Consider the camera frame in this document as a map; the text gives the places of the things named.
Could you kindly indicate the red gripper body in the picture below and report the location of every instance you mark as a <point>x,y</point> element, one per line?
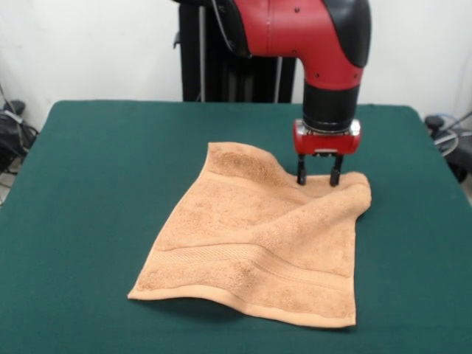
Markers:
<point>324,144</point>

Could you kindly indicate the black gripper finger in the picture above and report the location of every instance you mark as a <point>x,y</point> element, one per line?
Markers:
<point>335,171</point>
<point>301,169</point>

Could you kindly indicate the tan terry towel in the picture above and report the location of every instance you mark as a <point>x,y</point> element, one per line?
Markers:
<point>239,228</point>

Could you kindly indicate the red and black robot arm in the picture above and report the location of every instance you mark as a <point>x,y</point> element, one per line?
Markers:
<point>302,29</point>

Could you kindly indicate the black wheeled stand base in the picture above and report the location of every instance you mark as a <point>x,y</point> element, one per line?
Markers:
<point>11,136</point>
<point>461,155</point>

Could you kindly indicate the dark green table cloth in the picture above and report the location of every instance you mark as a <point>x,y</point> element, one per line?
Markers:
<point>92,184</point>

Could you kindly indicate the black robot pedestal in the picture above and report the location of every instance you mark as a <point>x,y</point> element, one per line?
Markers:
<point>206,66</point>

